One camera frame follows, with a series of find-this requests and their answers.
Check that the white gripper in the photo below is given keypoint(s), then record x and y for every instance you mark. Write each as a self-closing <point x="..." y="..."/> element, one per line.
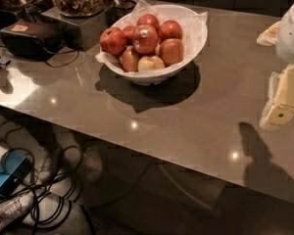
<point x="291" y="36"/>

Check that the red apple with sticker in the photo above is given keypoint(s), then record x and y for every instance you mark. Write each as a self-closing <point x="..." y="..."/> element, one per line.
<point x="145" y="39"/>

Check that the white bowl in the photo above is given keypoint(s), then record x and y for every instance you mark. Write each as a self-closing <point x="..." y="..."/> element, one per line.
<point x="153" y="77"/>

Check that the red apple right front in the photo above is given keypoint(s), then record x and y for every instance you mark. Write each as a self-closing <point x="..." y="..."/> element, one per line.
<point x="172" y="51"/>

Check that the red apple back right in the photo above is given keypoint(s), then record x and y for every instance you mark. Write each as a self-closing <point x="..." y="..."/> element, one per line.
<point x="170" y="29"/>

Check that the yellow-red apple front centre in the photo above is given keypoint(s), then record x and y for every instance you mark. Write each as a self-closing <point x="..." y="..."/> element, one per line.
<point x="150" y="63"/>

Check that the yellow-red apple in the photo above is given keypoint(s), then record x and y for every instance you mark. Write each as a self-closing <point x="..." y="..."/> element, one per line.
<point x="150" y="63"/>
<point x="129" y="59"/>

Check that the red apple top back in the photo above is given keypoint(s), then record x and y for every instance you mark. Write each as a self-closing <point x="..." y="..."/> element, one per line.
<point x="150" y="20"/>

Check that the yellow-red apple front left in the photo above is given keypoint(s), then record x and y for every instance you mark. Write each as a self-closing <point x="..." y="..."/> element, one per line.
<point x="129" y="59"/>

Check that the small red apple behind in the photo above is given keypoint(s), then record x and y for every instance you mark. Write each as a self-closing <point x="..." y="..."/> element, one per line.
<point x="128" y="32"/>

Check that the red apple far left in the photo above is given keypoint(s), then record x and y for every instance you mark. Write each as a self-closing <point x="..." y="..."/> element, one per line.
<point x="113" y="41"/>

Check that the black cup with scoop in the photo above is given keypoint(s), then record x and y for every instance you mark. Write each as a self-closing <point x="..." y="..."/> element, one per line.
<point x="124" y="5"/>

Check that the dark grey stand box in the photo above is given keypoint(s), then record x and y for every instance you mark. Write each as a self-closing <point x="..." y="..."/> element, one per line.
<point x="81" y="33"/>

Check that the black device with label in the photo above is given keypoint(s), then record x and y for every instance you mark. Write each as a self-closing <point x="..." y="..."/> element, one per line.
<point x="34" y="41"/>

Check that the blue box on floor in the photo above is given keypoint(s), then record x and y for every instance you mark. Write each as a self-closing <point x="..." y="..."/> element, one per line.
<point x="12" y="168"/>

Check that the white sneaker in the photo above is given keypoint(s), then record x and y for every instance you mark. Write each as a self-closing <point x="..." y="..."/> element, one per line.
<point x="15" y="209"/>

